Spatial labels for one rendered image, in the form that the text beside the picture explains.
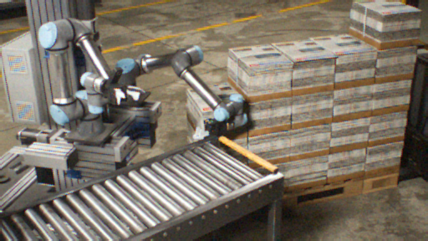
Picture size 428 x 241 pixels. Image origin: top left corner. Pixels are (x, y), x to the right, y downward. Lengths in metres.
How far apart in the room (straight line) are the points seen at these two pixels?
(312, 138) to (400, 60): 0.75
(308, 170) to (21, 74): 1.90
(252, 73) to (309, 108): 0.49
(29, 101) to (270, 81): 1.41
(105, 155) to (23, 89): 0.64
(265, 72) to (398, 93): 1.00
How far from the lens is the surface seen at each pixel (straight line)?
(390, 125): 3.93
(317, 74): 3.47
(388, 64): 3.72
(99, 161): 3.14
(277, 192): 2.69
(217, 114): 3.05
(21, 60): 3.29
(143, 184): 2.64
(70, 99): 2.93
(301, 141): 3.61
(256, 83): 3.31
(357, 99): 3.70
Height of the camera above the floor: 2.18
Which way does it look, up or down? 26 degrees down
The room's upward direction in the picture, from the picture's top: 1 degrees counter-clockwise
